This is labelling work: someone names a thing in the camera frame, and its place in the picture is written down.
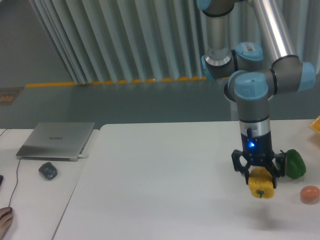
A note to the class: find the yellow basket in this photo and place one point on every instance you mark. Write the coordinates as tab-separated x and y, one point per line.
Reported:
315	125

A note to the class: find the silver closed laptop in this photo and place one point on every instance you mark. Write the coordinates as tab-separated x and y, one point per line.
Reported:
59	141

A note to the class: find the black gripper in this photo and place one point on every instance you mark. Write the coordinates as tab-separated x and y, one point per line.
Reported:
258	152

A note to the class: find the green bell pepper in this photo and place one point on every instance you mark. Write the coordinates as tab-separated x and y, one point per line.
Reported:
294	164

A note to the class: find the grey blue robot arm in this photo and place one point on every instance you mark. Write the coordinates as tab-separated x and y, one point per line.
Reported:
287	73

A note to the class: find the person's hand on mouse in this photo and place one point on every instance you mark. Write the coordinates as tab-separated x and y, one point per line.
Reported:
6	219

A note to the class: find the white laptop plug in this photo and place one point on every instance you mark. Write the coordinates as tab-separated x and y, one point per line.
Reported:
83	156

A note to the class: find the yellow bell pepper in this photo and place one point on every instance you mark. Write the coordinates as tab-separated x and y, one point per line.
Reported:
260	183

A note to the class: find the orange round fruit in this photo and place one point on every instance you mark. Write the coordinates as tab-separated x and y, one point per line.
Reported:
310	194

